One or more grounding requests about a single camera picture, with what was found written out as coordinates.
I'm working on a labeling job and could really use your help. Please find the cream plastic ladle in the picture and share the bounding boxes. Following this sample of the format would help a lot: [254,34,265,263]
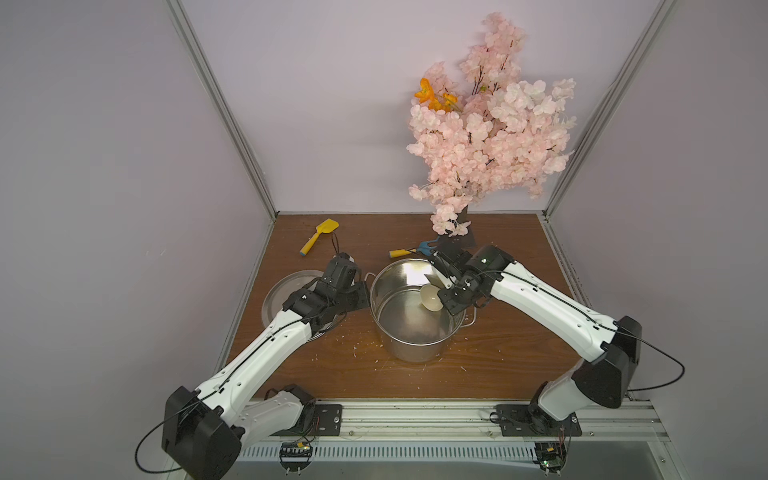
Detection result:
[419,273,452,312]

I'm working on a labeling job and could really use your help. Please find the stainless steel pot lid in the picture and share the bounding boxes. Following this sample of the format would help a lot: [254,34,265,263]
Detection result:
[261,270,354,340]

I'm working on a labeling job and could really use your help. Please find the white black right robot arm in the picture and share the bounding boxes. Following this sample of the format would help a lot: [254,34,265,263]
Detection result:
[429,242,686,425]

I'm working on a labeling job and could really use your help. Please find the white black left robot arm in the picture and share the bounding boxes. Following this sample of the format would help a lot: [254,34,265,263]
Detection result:
[155,272,370,479]

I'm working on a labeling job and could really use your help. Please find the yellow blue toy rake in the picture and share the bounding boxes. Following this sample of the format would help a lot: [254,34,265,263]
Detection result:
[388,239,438,259]

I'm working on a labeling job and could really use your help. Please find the yellow toy shovel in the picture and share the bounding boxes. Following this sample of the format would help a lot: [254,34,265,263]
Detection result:
[299,218,339,256]

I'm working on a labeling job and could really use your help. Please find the artificial cherry blossom tree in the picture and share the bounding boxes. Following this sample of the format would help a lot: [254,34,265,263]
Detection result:
[407,12,576,237]

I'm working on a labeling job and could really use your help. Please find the left circuit board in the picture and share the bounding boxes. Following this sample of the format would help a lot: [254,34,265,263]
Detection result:
[278,441,314,475]

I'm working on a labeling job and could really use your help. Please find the circuit board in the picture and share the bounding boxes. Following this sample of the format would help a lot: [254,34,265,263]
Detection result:
[534,442,568,476]
[278,441,314,475]

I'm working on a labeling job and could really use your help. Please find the right circuit board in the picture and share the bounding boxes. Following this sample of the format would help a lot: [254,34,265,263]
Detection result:
[534,442,568,476]

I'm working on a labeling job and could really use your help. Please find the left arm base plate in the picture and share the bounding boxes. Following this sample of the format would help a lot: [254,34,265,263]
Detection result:
[275,403,343,437]

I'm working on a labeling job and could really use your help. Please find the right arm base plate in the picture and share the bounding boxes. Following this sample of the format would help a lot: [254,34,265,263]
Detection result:
[489,404,582,437]

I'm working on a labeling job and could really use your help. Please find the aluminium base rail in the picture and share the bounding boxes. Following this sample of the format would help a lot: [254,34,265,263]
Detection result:
[240,399,689,479]

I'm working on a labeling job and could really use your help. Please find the aluminium corner frame post right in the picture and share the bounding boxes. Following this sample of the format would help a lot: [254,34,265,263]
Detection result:
[542,0,678,221]

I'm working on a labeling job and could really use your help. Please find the aluminium corner frame post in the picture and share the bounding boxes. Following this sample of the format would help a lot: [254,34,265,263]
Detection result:
[542,0,678,221]
[165,0,279,223]

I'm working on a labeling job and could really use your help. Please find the aluminium corner frame post left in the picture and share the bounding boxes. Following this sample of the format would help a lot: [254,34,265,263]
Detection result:
[165,0,279,223]

